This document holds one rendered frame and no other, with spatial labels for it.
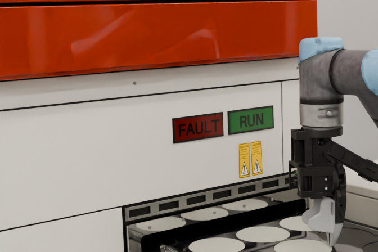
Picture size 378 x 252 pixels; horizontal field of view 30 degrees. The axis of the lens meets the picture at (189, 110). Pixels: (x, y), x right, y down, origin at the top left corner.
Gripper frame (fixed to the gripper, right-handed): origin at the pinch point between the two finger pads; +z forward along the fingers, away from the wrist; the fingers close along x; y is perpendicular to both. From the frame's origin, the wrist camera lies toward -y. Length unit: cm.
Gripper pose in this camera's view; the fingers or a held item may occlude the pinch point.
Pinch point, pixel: (334, 238)
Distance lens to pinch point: 129.3
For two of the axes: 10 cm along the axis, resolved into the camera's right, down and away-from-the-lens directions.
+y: -9.9, 0.6, -1.4
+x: 1.4, 1.2, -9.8
